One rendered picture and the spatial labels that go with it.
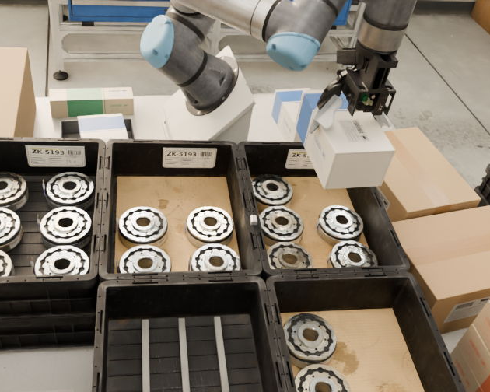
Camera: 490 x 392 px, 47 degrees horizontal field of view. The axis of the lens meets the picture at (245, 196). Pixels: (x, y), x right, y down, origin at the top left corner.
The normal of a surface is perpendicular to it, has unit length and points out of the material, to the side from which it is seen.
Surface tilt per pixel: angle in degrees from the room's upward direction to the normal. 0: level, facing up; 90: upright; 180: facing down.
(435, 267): 0
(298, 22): 39
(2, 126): 0
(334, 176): 90
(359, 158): 90
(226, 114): 47
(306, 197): 0
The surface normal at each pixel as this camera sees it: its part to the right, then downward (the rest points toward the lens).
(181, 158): 0.14, 0.70
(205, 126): -0.61, -0.42
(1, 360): 0.13, -0.72
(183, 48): 0.61, 0.28
